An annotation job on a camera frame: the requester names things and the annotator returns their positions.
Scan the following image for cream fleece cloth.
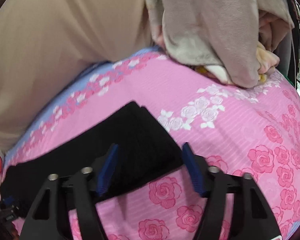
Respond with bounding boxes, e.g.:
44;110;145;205
195;42;280;83

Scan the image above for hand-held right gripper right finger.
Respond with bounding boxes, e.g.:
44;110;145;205
182;142;283;240

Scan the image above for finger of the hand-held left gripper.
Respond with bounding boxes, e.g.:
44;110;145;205
0;196;23;222

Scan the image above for beige curtain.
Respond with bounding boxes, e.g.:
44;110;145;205
0;0;157;153

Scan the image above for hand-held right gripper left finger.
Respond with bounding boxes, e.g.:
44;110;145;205
19;143;120;240

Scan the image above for grey fleece blanket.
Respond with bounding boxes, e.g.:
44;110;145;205
144;0;295;89

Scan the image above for pink floral bedsheet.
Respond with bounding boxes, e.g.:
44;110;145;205
2;46;300;240

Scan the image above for black pants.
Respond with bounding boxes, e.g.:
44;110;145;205
0;101;183;205

